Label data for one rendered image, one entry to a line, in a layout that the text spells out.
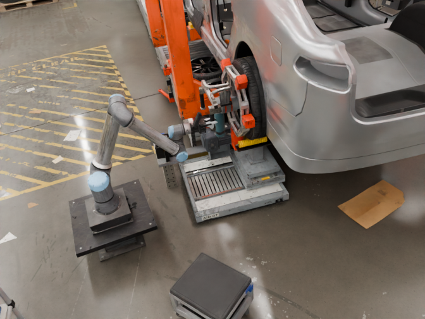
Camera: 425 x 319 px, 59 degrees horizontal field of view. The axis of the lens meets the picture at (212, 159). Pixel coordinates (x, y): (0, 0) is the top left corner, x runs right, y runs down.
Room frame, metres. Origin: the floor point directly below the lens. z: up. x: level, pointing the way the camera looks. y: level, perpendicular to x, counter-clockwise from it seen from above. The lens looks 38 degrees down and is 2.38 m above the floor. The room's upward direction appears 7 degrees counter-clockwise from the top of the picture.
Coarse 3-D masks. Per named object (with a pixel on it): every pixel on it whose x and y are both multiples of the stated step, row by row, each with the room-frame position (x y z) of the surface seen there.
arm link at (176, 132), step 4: (180, 124) 2.44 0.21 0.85; (168, 128) 2.41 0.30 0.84; (172, 128) 2.40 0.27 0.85; (176, 128) 2.40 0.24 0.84; (180, 128) 2.40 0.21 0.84; (184, 128) 2.40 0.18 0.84; (168, 132) 2.43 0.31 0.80; (172, 132) 2.38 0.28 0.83; (176, 132) 2.38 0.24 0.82; (180, 132) 2.39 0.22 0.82; (184, 132) 2.39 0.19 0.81; (172, 136) 2.37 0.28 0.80; (176, 136) 2.38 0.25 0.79; (180, 136) 2.39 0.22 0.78
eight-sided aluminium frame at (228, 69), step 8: (224, 72) 2.85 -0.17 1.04; (224, 80) 2.91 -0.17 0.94; (240, 96) 2.47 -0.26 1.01; (240, 104) 2.43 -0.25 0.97; (248, 104) 2.43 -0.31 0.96; (232, 112) 2.83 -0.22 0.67; (240, 112) 2.44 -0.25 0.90; (248, 112) 2.43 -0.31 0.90; (232, 120) 2.78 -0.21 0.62; (240, 120) 2.45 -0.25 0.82; (232, 128) 2.71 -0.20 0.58; (240, 128) 2.45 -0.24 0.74; (248, 128) 2.43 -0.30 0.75; (240, 136) 2.56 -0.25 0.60
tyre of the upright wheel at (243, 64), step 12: (240, 60) 2.73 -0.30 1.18; (252, 60) 2.71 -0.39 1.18; (252, 72) 2.58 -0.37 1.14; (252, 84) 2.48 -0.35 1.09; (252, 96) 2.43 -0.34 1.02; (252, 108) 2.42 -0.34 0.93; (264, 108) 2.40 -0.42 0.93; (264, 120) 2.39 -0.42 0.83; (252, 132) 2.44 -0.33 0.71; (264, 132) 2.44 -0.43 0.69
